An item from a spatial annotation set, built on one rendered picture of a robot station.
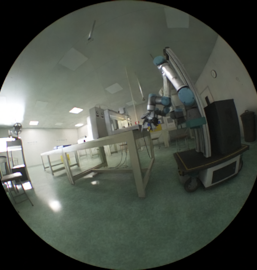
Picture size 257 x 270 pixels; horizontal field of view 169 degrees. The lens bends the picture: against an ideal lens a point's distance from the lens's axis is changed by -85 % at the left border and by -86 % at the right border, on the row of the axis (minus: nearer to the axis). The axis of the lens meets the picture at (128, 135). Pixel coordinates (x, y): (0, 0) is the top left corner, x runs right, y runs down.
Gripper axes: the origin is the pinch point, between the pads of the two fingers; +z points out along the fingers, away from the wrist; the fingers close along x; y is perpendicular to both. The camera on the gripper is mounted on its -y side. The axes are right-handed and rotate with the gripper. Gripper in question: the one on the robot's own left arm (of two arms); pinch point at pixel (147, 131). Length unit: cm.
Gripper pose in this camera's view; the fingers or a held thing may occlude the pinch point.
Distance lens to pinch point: 84.3
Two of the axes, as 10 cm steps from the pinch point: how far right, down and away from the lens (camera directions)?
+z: -1.0, 9.6, 2.6
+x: 8.0, -0.8, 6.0
